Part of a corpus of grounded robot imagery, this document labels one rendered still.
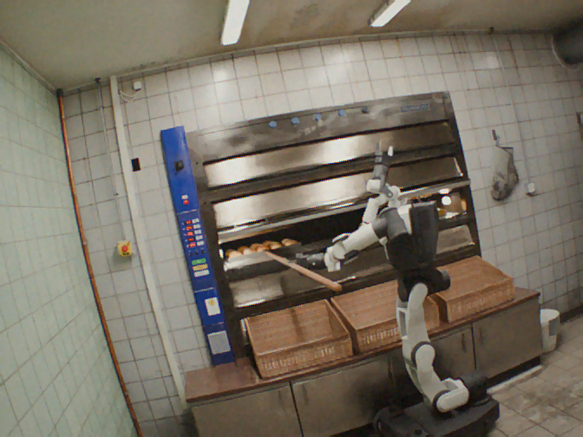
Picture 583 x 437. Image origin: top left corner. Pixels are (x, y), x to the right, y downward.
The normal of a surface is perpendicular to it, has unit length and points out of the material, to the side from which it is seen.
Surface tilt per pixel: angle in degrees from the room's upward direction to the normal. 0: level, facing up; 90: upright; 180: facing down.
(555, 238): 90
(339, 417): 91
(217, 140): 90
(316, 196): 70
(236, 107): 90
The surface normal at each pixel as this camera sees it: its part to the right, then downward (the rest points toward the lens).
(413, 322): 0.36, 0.40
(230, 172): 0.11, -0.33
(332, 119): 0.19, 0.01
